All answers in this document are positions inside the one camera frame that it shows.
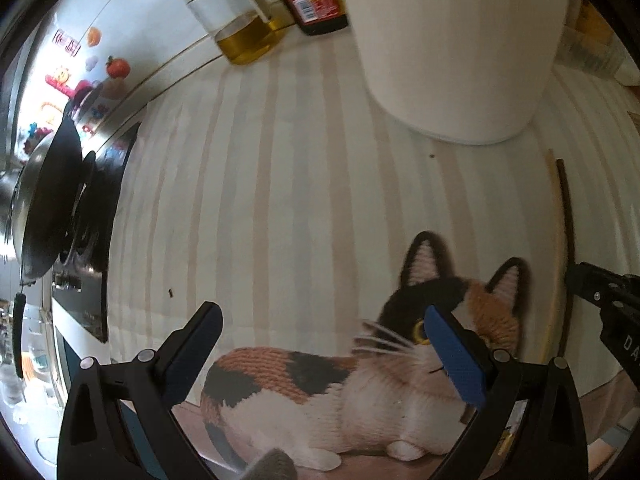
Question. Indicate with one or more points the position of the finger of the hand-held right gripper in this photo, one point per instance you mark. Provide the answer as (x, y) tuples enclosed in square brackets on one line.
[(587, 282)]

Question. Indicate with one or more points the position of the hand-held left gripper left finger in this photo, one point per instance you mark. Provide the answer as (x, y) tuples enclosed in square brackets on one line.
[(197, 347)]

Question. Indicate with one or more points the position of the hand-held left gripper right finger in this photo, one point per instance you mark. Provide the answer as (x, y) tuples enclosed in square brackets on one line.
[(450, 347)]

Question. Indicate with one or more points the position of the white utensil holder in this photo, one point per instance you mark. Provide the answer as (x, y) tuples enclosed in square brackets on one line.
[(450, 50)]

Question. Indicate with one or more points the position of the calico cat shaped mat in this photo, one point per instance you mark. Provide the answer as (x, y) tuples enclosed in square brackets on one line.
[(380, 400)]

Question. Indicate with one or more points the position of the black gas stove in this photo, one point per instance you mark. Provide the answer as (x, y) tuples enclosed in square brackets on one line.
[(100, 200)]

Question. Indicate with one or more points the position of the clear cooking oil bottle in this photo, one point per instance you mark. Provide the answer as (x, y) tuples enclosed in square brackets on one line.
[(240, 35)]

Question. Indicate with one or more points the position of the orange fruit magnet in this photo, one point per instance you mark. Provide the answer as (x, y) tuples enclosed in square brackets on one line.
[(95, 36)]

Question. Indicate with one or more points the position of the red paper decoration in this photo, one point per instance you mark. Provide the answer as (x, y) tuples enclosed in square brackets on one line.
[(67, 45)]

